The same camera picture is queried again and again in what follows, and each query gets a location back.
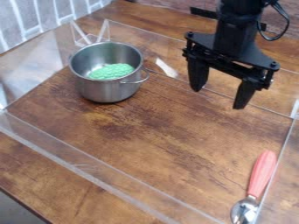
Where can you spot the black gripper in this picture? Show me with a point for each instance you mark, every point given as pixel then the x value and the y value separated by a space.
pixel 229 51

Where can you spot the green sponge object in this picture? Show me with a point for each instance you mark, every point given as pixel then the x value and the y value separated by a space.
pixel 110 71

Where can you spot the silver metal pot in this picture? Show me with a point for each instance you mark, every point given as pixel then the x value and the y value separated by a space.
pixel 101 55

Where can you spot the red handled metal spoon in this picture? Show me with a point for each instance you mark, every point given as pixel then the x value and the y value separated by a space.
pixel 244 210

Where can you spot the clear acrylic tray wall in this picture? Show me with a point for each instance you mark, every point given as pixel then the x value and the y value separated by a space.
pixel 163 158

